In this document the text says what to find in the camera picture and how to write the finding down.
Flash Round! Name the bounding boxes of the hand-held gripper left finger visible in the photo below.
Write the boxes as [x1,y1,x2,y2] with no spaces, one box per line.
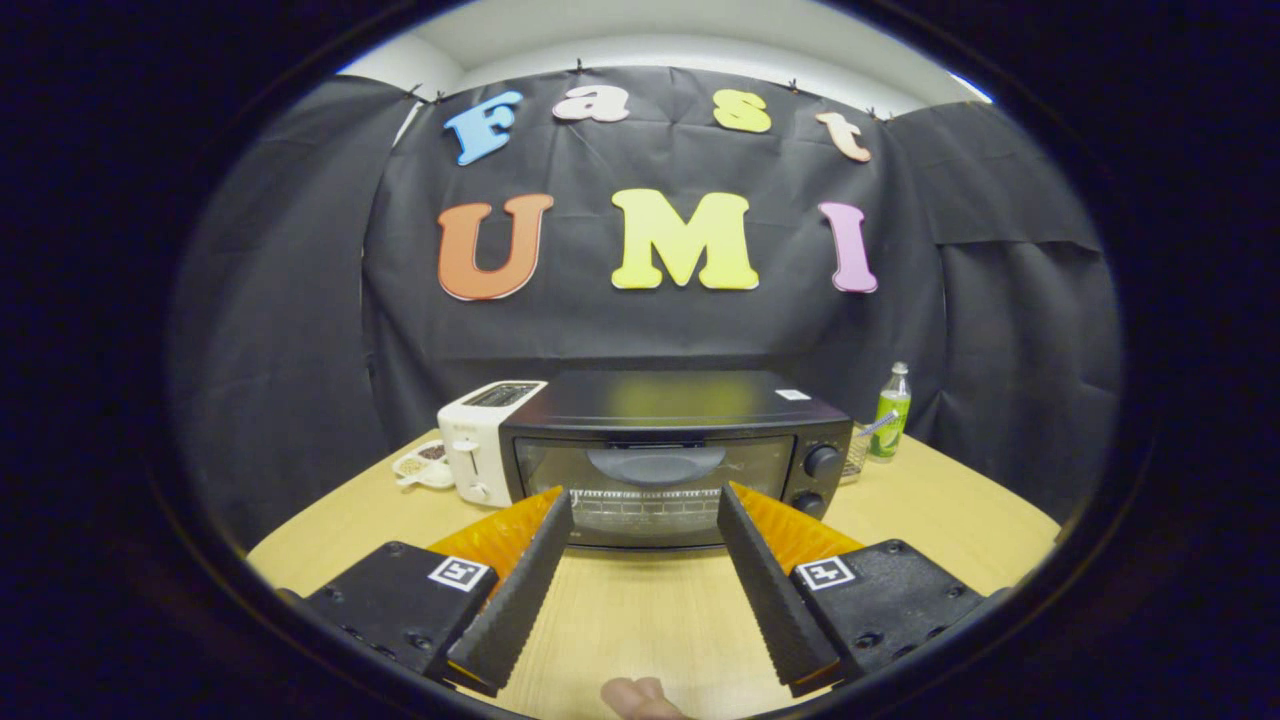
[300,487,576,698]

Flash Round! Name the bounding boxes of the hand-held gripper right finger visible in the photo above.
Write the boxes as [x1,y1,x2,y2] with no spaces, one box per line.
[716,482,1001,698]

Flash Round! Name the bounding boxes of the black toaster oven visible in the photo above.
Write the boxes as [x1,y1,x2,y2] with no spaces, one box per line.
[498,370,854,551]

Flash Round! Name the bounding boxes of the white pop-up toaster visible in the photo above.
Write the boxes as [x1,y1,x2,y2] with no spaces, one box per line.
[437,380,549,508]

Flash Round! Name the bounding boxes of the white divided snack dish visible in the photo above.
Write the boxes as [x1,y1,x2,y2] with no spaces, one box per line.
[392,440,456,491]

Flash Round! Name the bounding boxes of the clear glass with striped straw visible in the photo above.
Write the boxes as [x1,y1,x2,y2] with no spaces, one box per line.
[840,412,898,486]

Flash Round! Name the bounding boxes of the green label drink bottle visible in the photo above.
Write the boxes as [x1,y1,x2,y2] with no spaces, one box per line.
[868,362,913,462]

